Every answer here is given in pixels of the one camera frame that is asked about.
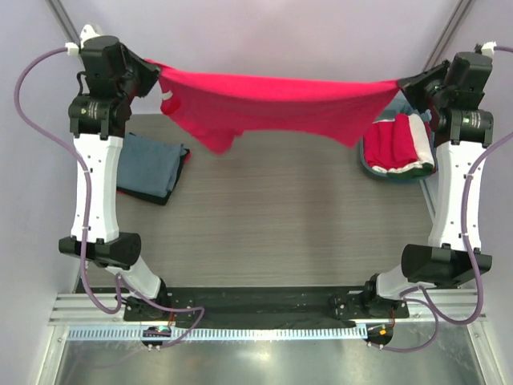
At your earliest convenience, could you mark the pink-red t shirt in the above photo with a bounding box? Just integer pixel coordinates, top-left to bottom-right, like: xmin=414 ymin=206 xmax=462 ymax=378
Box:
xmin=159 ymin=65 xmax=399 ymax=154

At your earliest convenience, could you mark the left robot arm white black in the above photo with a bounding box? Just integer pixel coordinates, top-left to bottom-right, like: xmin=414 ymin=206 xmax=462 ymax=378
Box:
xmin=59 ymin=35 xmax=171 ymax=320

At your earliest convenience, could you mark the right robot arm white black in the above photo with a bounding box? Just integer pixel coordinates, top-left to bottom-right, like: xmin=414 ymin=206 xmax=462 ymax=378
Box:
xmin=359 ymin=47 xmax=494 ymax=322

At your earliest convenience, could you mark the blue plastic basket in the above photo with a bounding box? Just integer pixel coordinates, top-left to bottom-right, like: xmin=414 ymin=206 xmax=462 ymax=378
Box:
xmin=358 ymin=95 xmax=436 ymax=183

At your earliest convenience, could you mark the white t shirt in basket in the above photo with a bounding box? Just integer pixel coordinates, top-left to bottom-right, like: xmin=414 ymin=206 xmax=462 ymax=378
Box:
xmin=364 ymin=115 xmax=435 ymax=177

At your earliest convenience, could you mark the red t shirt in basket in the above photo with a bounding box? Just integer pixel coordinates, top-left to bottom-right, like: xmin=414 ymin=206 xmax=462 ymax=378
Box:
xmin=363 ymin=114 xmax=418 ymax=173

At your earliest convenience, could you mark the green t shirt in basket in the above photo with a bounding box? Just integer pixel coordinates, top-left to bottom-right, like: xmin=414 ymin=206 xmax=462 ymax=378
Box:
xmin=387 ymin=164 xmax=436 ymax=180

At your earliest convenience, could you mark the folded grey-blue t shirt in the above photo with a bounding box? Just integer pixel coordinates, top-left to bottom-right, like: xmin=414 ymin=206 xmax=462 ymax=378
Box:
xmin=116 ymin=133 xmax=188 ymax=204

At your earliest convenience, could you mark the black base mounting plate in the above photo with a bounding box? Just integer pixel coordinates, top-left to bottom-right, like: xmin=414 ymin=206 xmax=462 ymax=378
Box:
xmin=123 ymin=285 xmax=410 ymax=330

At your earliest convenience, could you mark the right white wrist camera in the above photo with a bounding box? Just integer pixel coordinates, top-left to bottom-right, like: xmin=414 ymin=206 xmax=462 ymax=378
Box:
xmin=474 ymin=41 xmax=497 ymax=58

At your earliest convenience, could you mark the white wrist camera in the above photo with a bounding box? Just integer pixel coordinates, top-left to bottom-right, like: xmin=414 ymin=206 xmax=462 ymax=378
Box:
xmin=474 ymin=41 xmax=497 ymax=58
xmin=79 ymin=24 xmax=103 ymax=46

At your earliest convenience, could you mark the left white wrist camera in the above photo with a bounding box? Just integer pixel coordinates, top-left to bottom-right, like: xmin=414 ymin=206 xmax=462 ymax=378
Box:
xmin=79 ymin=24 xmax=103 ymax=46

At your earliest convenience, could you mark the right aluminium frame post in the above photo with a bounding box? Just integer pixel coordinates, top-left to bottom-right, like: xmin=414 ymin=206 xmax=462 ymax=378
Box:
xmin=423 ymin=0 xmax=475 ymax=71

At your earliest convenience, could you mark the aluminium frame post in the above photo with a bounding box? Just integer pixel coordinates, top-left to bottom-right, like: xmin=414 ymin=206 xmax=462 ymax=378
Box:
xmin=45 ymin=0 xmax=79 ymax=43
xmin=423 ymin=0 xmax=475 ymax=71

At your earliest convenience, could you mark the left aluminium frame post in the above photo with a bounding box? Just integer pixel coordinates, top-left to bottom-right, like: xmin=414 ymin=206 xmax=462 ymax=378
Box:
xmin=45 ymin=0 xmax=79 ymax=43

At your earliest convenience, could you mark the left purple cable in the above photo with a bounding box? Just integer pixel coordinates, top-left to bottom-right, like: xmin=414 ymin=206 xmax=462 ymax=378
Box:
xmin=14 ymin=47 xmax=208 ymax=346

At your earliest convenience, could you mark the purple cable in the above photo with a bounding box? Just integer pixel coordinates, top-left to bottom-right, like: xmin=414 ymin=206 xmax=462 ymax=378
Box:
xmin=376 ymin=47 xmax=513 ymax=352
xmin=14 ymin=47 xmax=208 ymax=346

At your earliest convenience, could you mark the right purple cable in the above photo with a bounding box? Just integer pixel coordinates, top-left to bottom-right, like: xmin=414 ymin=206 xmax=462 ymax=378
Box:
xmin=376 ymin=47 xmax=513 ymax=352

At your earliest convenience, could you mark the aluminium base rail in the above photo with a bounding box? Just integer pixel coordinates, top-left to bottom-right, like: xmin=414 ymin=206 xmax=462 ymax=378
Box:
xmin=49 ymin=289 xmax=478 ymax=326

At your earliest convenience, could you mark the white slotted cable duct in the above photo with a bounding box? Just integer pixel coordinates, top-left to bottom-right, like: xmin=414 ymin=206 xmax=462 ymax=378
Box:
xmin=67 ymin=324 xmax=367 ymax=342

